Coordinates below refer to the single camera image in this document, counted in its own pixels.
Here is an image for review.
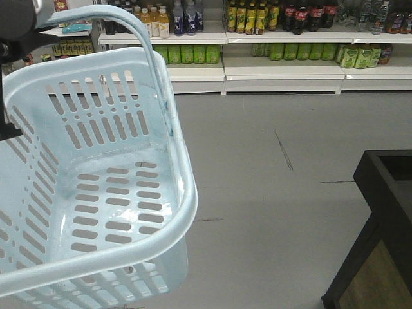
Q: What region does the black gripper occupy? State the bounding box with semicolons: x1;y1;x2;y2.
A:
0;0;55;142

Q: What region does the light blue plastic basket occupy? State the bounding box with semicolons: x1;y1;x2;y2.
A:
1;5;198;308

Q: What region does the white supermarket shelving unit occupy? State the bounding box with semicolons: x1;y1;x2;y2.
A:
0;0;412;95

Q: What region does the black wooden produce stand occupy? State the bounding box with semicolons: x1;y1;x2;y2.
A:
321;149;411;308

